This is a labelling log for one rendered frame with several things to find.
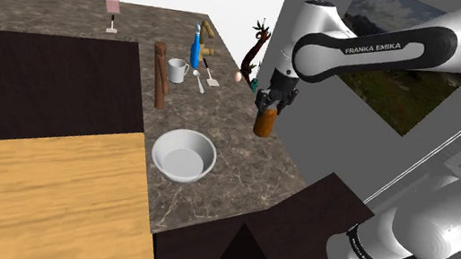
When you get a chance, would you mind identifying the pink sheet on white stand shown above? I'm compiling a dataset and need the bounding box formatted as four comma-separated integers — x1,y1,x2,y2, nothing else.
99,0,124,35

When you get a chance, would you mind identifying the brown branch plant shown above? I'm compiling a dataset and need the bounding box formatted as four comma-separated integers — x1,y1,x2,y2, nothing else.
238,15,274,93

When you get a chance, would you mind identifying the brown wooden pepper mill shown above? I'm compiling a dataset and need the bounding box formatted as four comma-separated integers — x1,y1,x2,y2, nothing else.
146,41,176,112

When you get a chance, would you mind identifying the brass faucet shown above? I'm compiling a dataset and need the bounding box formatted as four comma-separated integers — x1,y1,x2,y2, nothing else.
196,19,221,64

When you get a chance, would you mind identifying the brown bottle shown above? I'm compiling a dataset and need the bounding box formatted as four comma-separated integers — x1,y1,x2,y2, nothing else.
251,100,280,141

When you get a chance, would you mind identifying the white mug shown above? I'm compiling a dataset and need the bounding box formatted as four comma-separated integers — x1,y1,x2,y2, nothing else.
164,57,192,86

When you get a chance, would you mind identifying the dark robot stand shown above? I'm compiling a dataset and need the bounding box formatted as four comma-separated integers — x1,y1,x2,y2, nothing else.
213,159,461,259

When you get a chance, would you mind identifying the blue bottle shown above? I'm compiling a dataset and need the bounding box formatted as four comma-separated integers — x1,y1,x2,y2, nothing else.
187,21,205,71

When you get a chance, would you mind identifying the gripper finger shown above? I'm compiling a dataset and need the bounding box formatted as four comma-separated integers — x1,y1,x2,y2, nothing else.
278,86,300,113
253,88,273,112

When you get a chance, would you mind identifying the white spatula with dark handle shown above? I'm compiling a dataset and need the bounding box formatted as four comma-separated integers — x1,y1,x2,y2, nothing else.
198,56,223,89

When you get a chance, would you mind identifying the white bowl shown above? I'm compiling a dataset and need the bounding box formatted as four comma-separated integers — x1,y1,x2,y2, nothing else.
148,125,220,188

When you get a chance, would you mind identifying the landscape wall picture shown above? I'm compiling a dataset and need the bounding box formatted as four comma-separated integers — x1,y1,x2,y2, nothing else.
328,0,461,145

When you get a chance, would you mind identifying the silver spoon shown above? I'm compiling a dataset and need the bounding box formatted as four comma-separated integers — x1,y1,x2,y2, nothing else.
190,68,209,96

